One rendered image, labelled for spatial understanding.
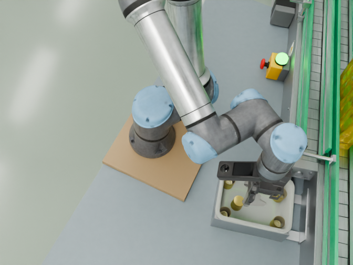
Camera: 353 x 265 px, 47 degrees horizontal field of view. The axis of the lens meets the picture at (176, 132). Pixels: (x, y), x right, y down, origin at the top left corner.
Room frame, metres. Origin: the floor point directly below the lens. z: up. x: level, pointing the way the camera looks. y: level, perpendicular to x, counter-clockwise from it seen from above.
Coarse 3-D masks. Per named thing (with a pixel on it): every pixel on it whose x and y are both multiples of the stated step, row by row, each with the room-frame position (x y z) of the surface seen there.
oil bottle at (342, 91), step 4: (352, 76) 0.78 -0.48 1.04; (348, 80) 0.78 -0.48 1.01; (352, 80) 0.76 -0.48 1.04; (348, 84) 0.77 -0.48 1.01; (352, 84) 0.75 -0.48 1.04; (344, 88) 0.77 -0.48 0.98; (348, 88) 0.75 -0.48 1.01; (352, 88) 0.74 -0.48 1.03; (340, 92) 0.78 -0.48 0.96; (344, 92) 0.76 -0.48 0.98; (348, 92) 0.74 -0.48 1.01; (340, 96) 0.76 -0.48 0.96; (344, 96) 0.74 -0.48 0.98; (340, 100) 0.75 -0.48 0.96; (340, 104) 0.74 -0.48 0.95
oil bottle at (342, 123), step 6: (348, 114) 0.66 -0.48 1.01; (342, 120) 0.67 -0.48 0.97; (348, 120) 0.64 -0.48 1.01; (342, 126) 0.65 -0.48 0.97; (348, 126) 0.63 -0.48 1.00; (342, 132) 0.63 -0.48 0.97; (348, 132) 0.62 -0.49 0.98; (342, 138) 0.62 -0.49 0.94; (348, 138) 0.62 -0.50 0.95; (342, 144) 0.62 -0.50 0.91; (348, 144) 0.62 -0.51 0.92
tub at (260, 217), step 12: (228, 192) 0.47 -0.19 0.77; (240, 192) 0.47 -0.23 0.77; (288, 192) 0.48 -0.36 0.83; (216, 204) 0.40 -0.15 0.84; (228, 204) 0.43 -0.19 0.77; (276, 204) 0.45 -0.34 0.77; (288, 204) 0.44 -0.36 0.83; (240, 216) 0.40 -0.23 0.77; (252, 216) 0.40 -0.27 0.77; (264, 216) 0.41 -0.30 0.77; (288, 216) 0.40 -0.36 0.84; (264, 228) 0.35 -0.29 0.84; (276, 228) 0.36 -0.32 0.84; (288, 228) 0.36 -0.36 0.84
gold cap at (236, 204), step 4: (236, 196) 0.44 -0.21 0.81; (240, 196) 0.45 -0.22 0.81; (236, 200) 0.43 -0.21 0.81; (240, 200) 0.43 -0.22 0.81; (232, 204) 0.42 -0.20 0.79; (236, 204) 0.42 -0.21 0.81; (240, 204) 0.42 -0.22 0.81; (232, 208) 0.42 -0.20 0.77; (236, 208) 0.41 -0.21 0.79; (240, 208) 0.42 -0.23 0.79
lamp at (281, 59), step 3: (279, 54) 0.99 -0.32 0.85; (282, 54) 0.99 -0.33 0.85; (285, 54) 0.99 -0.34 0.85; (276, 57) 0.98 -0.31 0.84; (279, 57) 0.97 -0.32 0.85; (282, 57) 0.97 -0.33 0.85; (285, 57) 0.97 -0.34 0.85; (276, 60) 0.97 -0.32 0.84; (279, 60) 0.96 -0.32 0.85; (282, 60) 0.96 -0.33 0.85; (285, 60) 0.96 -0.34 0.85; (276, 63) 0.96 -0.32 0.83; (279, 63) 0.96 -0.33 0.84; (282, 63) 0.96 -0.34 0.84; (285, 63) 0.96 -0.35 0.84
